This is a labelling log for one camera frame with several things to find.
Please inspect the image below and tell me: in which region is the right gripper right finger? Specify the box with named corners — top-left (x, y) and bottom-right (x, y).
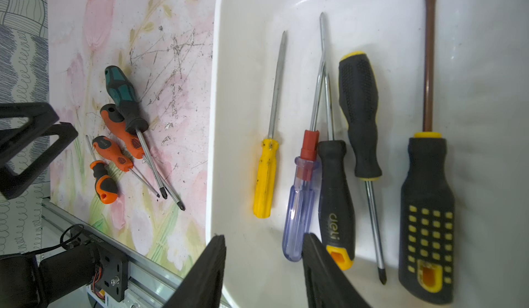
top-left (302, 233), bottom-right (369, 307)

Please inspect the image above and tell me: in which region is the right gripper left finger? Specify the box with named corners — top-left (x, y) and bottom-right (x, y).
top-left (163, 235), bottom-right (227, 308)

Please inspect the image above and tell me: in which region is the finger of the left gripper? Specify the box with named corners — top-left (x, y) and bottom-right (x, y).
top-left (1, 122), bottom-right (78, 201)
top-left (1, 102), bottom-right (59, 167)

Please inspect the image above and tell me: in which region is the black handle yellow-end screwdriver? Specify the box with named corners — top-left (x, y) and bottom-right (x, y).
top-left (318, 13), bottom-right (355, 270)

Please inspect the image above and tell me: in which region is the blue transparent handle screwdriver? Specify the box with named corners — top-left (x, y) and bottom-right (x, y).
top-left (282, 57), bottom-right (326, 262)

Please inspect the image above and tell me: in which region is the large orange black screwdriver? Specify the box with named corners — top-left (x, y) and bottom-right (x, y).
top-left (99, 103), bottom-right (186, 212)

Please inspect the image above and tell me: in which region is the yellow handle screwdriver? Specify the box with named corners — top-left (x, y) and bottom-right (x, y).
top-left (253, 31), bottom-right (287, 218)

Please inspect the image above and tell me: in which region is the black yellow-dotted brown-shaft screwdriver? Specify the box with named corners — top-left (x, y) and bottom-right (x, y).
top-left (398, 0), bottom-right (455, 305)

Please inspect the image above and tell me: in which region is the green black handle screwdriver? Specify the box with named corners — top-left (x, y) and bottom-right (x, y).
top-left (105, 66), bottom-right (168, 199)

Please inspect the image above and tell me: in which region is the black yellow oval-grip screwdriver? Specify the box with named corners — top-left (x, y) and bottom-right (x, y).
top-left (339, 52), bottom-right (387, 284)

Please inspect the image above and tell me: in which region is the white plastic storage box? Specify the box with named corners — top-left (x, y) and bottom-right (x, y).
top-left (206, 0), bottom-right (528, 307)

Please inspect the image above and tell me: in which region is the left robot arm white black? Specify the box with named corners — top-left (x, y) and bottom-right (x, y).
top-left (1, 102), bottom-right (101, 307)

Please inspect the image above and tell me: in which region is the small orange black screwdriver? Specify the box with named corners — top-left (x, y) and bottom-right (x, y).
top-left (85, 135), bottom-right (118, 205)

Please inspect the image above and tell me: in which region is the medium orange black screwdriver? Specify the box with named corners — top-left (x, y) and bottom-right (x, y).
top-left (92, 136), bottom-right (160, 198)

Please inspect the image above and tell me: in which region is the aluminium rail frame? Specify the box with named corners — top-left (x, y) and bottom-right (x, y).
top-left (42, 199), bottom-right (184, 307)

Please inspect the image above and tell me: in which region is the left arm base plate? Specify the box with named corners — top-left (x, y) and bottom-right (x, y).
top-left (89, 236), bottom-right (129, 302)

